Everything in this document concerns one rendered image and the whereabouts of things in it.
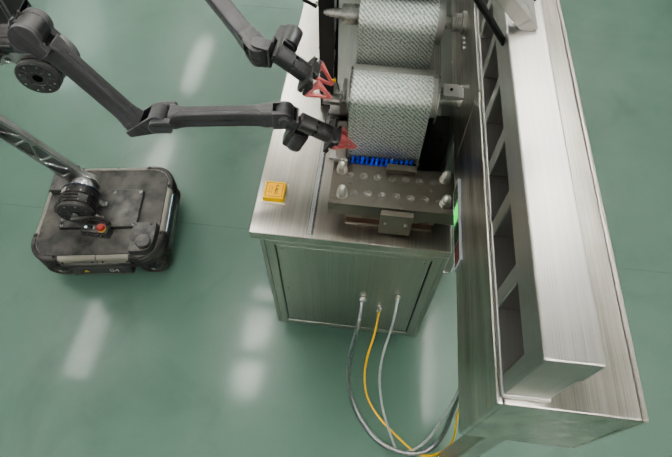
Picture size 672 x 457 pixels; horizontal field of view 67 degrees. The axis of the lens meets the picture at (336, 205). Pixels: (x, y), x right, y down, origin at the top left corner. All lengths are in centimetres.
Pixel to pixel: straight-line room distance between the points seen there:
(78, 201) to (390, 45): 160
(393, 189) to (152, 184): 148
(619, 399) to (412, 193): 85
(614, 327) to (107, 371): 212
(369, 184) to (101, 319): 160
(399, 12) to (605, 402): 114
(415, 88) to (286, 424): 153
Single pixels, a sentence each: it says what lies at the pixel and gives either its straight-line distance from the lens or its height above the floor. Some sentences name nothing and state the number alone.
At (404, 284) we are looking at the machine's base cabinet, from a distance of 189.
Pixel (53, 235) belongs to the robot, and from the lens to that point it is 274.
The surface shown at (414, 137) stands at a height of 114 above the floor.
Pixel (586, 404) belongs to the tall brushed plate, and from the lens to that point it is 100.
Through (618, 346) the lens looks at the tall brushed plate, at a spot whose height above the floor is 144.
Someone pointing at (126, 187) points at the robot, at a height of 24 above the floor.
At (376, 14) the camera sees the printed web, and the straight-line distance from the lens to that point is 161.
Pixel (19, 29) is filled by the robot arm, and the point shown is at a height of 151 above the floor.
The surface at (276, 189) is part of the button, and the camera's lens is 172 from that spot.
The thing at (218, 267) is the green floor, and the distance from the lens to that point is 266.
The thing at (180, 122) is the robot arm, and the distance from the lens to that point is 160.
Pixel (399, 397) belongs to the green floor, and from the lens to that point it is 240.
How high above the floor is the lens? 232
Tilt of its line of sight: 57 degrees down
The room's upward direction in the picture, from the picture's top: 1 degrees clockwise
